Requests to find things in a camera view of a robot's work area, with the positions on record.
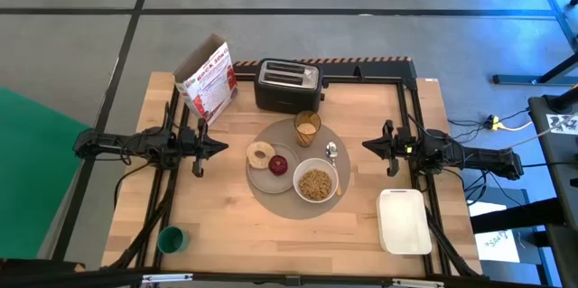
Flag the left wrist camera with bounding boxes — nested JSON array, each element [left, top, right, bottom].
[[180, 125, 198, 144]]

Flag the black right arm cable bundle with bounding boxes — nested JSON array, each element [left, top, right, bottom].
[[424, 206, 482, 278]]

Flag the green cup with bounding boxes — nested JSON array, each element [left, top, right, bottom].
[[156, 226, 191, 255]]

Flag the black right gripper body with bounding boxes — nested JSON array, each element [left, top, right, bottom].
[[382, 119, 419, 178]]

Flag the black toaster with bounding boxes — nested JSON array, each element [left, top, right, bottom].
[[253, 58, 327, 116]]

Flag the yellow power plug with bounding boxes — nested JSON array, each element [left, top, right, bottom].
[[483, 114, 503, 133]]

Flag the white bowl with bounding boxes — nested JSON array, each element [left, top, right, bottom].
[[292, 157, 340, 204]]

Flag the bagel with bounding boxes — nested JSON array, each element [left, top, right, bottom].
[[246, 141, 276, 171]]

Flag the black left arm cable bundle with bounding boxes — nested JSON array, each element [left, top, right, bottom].
[[107, 174, 182, 271]]

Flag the black table legs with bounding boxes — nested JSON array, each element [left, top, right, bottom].
[[490, 0, 578, 87]]

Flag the spoon with wooden handle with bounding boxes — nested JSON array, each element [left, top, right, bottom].
[[325, 141, 343, 198]]

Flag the green floor mat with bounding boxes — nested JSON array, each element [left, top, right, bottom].
[[0, 87, 91, 262]]

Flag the black side table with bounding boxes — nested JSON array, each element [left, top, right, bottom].
[[527, 84, 578, 235]]

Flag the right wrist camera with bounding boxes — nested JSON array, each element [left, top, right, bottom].
[[396, 125, 415, 144]]

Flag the round grey placemat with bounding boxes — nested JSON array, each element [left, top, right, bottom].
[[246, 117, 351, 220]]

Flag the white red cereal box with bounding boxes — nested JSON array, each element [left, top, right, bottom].
[[172, 33, 239, 126]]

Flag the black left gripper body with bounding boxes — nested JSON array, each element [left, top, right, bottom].
[[178, 117, 210, 179]]

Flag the brown cereal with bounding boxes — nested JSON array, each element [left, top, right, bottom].
[[298, 168, 333, 202]]

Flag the silver metal bracket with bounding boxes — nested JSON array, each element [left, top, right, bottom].
[[142, 273, 193, 284], [392, 278, 446, 288]]

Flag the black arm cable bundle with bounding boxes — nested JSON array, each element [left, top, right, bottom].
[[107, 174, 182, 271], [424, 206, 482, 278]]

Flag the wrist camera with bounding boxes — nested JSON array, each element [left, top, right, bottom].
[[180, 125, 198, 144], [396, 125, 415, 144]]

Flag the white plastic bin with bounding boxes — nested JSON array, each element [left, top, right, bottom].
[[376, 188, 434, 255]]

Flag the black floor cables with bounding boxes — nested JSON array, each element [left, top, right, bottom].
[[446, 107, 532, 134]]

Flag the white paper sign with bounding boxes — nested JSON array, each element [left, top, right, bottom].
[[469, 200, 520, 263]]

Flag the grey plate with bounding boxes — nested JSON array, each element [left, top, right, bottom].
[[246, 142, 301, 195]]

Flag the black aluminium table frame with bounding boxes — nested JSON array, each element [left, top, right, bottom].
[[99, 56, 487, 288]]

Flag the red apple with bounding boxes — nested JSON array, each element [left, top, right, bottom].
[[267, 154, 289, 177]]

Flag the white paper label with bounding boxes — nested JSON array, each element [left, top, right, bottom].
[[545, 113, 578, 136]]

